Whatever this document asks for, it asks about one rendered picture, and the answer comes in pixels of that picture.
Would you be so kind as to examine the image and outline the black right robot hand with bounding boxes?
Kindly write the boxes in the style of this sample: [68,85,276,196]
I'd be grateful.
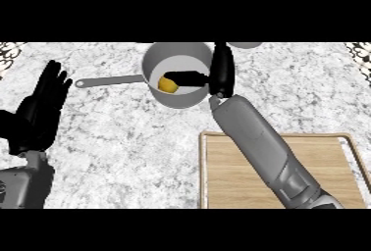
[164,42,236,99]

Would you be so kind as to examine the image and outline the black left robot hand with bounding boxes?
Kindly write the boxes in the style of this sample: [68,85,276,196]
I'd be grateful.
[0,60,73,157]

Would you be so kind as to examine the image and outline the yellow lemon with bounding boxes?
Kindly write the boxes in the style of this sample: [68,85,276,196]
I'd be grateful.
[156,75,180,94]

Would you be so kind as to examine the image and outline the wooden tray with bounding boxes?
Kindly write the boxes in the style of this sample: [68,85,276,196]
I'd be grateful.
[198,130,371,210]

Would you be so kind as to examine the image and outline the grey round object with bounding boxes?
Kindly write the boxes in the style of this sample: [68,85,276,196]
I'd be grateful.
[226,42,263,50]

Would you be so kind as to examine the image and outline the black and white patterned object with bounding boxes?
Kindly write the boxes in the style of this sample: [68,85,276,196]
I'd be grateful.
[343,42,371,84]
[0,42,29,81]

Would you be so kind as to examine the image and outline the grey pot with handle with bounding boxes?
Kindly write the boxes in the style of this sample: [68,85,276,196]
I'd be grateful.
[73,42,217,110]

